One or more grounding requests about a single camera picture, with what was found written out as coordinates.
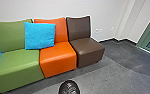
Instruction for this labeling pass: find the white wall outlet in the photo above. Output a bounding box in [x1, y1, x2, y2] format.
[95, 28, 101, 34]

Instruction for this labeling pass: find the orange sofa seat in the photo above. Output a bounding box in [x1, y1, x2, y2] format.
[33, 16, 79, 79]

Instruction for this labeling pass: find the turquoise square cushion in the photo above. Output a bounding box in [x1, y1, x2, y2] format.
[23, 21, 57, 51]

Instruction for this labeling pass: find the green framed glass door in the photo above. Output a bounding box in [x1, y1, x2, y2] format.
[136, 13, 150, 55]

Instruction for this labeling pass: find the green sofa seat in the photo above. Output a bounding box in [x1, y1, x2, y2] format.
[0, 18, 46, 94]

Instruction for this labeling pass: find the brown sofa seat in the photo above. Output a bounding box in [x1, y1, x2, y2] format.
[65, 15, 106, 69]

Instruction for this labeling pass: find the black plastic trash bag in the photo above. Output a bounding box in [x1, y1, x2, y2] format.
[58, 79, 82, 94]

